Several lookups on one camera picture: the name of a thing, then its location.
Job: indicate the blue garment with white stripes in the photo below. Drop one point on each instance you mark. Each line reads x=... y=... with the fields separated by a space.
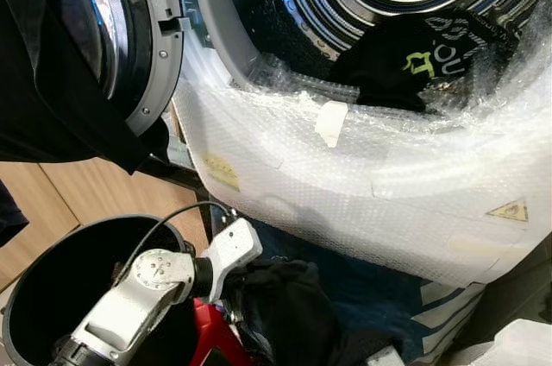
x=388 y=297

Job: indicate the white bubble wrapped block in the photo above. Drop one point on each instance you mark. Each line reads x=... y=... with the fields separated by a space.
x=509 y=347

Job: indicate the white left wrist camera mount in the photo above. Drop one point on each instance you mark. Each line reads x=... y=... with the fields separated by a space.
x=231 y=249

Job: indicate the black round laundry bucket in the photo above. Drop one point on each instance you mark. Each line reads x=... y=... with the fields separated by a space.
x=60 y=297

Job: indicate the red plastic object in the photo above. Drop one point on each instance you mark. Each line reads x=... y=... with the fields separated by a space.
x=211 y=336

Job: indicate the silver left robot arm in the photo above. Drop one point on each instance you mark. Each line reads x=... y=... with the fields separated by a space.
x=138 y=297

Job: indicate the black garment with green print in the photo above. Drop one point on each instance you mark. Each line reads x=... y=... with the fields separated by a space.
x=388 y=72

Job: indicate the round washer door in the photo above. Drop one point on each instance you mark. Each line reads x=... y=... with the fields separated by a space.
x=151 y=29

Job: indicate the clear bubble wrap sheet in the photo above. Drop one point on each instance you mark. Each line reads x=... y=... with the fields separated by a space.
x=362 y=185

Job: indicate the grey rubber door gasket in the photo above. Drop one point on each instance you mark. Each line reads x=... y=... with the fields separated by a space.
x=211 y=21

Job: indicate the grey door hinge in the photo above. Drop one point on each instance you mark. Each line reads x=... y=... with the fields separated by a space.
x=178 y=148

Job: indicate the cloth-wrapped black left gripper finger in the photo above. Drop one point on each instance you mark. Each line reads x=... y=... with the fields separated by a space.
x=297 y=293
x=289 y=347

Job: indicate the white tape strip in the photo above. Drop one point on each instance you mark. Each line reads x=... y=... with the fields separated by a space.
x=331 y=123

